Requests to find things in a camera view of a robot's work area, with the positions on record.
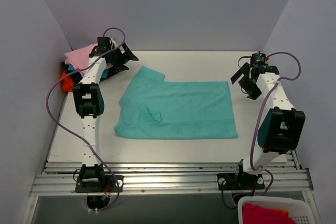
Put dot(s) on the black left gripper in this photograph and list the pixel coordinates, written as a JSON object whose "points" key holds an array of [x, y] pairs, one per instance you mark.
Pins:
{"points": [[119, 57]]}

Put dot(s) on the white plastic laundry basket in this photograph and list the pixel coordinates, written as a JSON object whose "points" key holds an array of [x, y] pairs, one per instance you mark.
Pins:
{"points": [[297, 210]]}

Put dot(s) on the black folded patterned t shirt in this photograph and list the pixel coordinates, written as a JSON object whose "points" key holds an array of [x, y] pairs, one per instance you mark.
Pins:
{"points": [[107, 73]]}

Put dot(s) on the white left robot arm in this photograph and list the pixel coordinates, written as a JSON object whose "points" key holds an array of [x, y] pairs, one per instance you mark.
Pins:
{"points": [[89, 103]]}

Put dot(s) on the teal t shirt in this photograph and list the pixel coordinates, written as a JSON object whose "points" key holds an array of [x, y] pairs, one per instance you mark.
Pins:
{"points": [[155, 109]]}

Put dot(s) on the pink folded t shirt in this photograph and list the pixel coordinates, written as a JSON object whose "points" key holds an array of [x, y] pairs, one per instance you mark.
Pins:
{"points": [[78, 59]]}

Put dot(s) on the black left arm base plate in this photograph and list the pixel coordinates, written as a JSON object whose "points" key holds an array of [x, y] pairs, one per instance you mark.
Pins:
{"points": [[108, 185]]}

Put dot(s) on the magenta t shirt in basket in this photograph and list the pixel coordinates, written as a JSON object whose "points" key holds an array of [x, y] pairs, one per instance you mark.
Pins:
{"points": [[261, 215]]}

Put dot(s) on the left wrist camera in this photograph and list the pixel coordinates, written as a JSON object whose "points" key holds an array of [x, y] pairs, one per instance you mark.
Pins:
{"points": [[113, 42]]}

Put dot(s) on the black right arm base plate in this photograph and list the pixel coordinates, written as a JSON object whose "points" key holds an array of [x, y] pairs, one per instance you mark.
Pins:
{"points": [[229, 181]]}

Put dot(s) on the aluminium table frame rails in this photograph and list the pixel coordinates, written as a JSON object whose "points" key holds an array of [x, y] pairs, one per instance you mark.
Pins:
{"points": [[163, 179]]}

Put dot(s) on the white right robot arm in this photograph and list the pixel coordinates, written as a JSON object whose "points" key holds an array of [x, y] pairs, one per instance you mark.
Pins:
{"points": [[279, 124]]}

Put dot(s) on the orange folded t shirt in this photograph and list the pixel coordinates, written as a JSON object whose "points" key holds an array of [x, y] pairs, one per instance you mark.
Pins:
{"points": [[66, 83]]}

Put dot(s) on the orange garment in basket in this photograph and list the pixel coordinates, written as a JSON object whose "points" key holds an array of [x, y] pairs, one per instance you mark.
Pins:
{"points": [[281, 213]]}

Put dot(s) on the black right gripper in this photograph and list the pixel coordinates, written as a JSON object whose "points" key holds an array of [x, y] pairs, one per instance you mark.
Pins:
{"points": [[245, 78]]}

